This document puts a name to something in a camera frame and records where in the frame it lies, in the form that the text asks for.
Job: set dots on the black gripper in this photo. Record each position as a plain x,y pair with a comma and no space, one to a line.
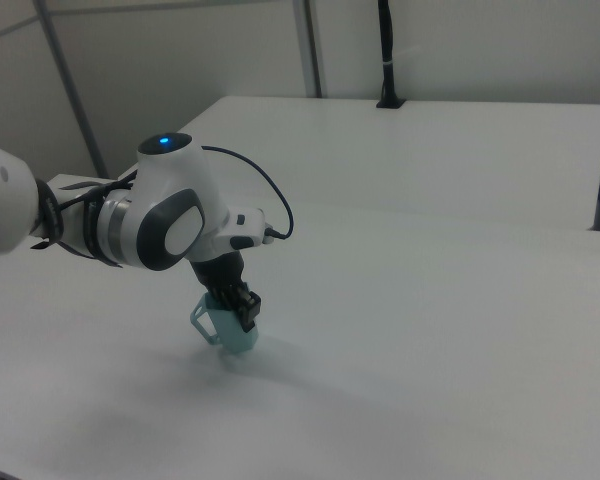
222,272

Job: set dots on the grey metal wall post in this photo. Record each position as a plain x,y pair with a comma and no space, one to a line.
310,45
72,95

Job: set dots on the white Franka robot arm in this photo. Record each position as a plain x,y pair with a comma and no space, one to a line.
170,200

